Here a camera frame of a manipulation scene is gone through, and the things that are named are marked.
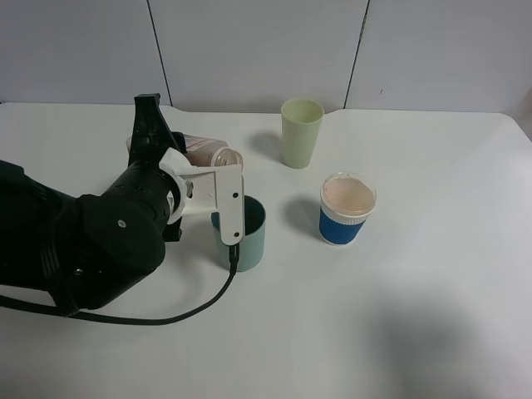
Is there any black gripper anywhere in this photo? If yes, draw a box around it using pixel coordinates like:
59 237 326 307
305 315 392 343
103 93 187 242

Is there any clear drink bottle pink label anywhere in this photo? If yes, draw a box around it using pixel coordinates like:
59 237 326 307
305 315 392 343
126 132 244 169

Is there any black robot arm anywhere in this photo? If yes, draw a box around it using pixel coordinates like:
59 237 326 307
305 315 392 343
1 94 185 317

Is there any teal green plastic cup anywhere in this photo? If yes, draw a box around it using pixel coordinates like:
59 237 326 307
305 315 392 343
210 195 266 273

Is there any light green plastic cup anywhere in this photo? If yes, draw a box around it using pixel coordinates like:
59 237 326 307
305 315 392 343
281 98 325 169

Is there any blue sleeved paper cup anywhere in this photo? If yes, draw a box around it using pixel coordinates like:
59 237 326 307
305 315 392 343
318 171 377 246

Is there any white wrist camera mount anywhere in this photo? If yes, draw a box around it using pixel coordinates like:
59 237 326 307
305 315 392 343
159 148 244 246

